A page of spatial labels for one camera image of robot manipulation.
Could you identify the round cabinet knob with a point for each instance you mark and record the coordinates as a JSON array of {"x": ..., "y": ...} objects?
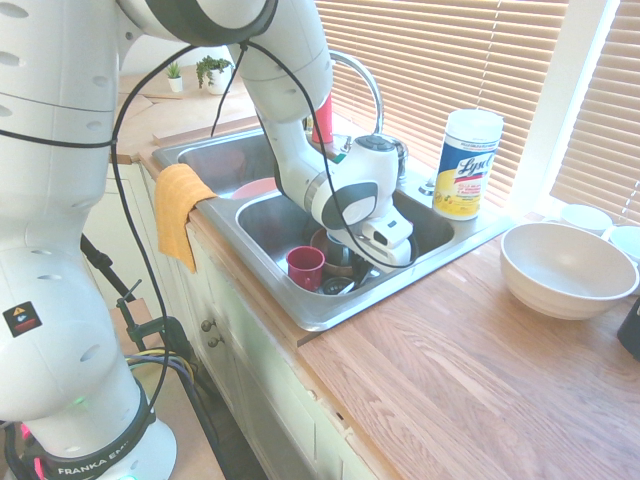
[
  {"x": 214, "y": 342},
  {"x": 207, "y": 325}
]

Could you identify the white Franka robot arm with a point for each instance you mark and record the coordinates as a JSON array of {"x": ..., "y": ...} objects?
[{"x": 50, "y": 250}]

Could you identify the large cream bowl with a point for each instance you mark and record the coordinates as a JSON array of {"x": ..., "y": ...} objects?
[{"x": 565, "y": 270}]

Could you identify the Lysol wipes canister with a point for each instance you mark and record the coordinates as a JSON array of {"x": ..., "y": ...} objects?
[{"x": 465, "y": 170}]

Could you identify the black appliance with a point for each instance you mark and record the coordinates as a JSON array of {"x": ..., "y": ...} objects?
[{"x": 631, "y": 330}]

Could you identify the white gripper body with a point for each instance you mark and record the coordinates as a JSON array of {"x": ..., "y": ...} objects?
[{"x": 395, "y": 257}]

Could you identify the wide wooden window blind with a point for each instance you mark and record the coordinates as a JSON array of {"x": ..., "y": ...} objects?
[{"x": 450, "y": 60}]

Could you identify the orange dish cloth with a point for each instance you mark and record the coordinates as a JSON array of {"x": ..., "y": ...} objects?
[{"x": 175, "y": 215}]

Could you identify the small potted succulent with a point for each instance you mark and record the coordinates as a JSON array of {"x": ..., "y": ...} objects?
[{"x": 175, "y": 80}]

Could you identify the chrome sink sprayer cap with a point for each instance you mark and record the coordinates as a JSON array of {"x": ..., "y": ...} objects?
[{"x": 427, "y": 187}]

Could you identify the pink plate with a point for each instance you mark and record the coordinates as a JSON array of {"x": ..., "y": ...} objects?
[{"x": 252, "y": 189}]

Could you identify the small white bowl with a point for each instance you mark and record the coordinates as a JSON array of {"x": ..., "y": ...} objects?
[
  {"x": 585, "y": 217},
  {"x": 627, "y": 242}
]

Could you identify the grey ceramic mug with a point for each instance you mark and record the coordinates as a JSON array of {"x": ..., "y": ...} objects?
[{"x": 337, "y": 252}]

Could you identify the green metal clamp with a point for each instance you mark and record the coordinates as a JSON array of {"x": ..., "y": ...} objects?
[{"x": 137, "y": 320}]

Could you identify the metal sink drain strainer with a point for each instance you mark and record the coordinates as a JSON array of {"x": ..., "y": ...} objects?
[{"x": 337, "y": 286}]

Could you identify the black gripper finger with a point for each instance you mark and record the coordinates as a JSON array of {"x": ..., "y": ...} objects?
[
  {"x": 357, "y": 270},
  {"x": 374, "y": 275}
]

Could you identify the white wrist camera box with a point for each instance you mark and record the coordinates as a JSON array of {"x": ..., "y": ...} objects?
[{"x": 387, "y": 231}]

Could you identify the red ceramic mug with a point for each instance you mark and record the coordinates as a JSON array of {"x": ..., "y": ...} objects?
[{"x": 305, "y": 267}]

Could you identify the trailing potted plant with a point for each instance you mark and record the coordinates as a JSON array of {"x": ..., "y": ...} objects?
[{"x": 215, "y": 75}]

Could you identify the brown wooden bowl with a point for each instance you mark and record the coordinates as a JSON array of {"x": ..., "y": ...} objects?
[{"x": 337, "y": 270}]

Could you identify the chrome gooseneck faucet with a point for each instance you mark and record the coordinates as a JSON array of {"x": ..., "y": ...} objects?
[{"x": 372, "y": 82}]

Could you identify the stainless steel kitchen sink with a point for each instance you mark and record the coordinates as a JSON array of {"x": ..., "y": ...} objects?
[{"x": 280, "y": 295}]

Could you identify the narrow wooden window blind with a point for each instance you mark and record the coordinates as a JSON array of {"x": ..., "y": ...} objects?
[{"x": 605, "y": 125}]

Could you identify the white kitchen cabinet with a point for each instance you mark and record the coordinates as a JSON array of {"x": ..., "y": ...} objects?
[{"x": 250, "y": 375}]

